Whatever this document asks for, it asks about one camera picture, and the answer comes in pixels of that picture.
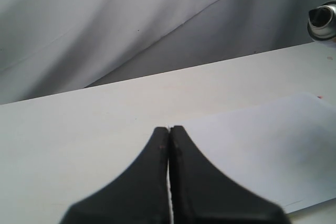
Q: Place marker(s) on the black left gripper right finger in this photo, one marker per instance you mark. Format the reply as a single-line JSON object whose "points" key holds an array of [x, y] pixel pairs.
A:
{"points": [[201, 193]]}

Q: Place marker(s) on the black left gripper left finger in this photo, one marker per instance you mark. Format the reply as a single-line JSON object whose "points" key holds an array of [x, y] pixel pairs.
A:
{"points": [[138, 195]]}

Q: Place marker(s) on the white spray paint can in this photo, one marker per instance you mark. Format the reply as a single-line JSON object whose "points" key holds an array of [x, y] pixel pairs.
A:
{"points": [[321, 23]]}

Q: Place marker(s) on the white paper stack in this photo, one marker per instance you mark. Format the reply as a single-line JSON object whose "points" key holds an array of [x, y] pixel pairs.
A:
{"points": [[283, 150]]}

